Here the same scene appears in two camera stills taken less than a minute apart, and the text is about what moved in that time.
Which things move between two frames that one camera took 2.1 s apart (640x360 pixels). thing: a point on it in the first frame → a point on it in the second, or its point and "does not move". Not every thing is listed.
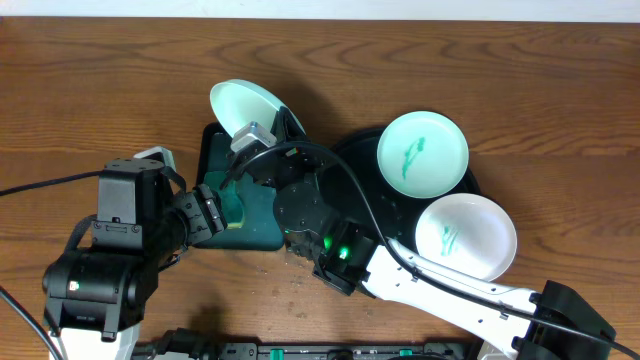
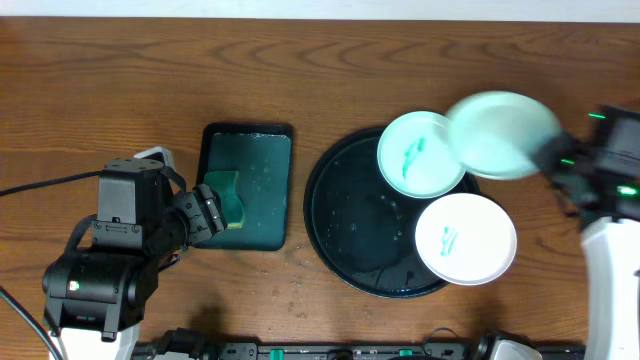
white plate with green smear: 468,231 does not move
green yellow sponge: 230,198 does not move
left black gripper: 212,211 does not move
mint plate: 238,103 → 499,134
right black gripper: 306,157 → 545,155
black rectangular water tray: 252,221 does not move
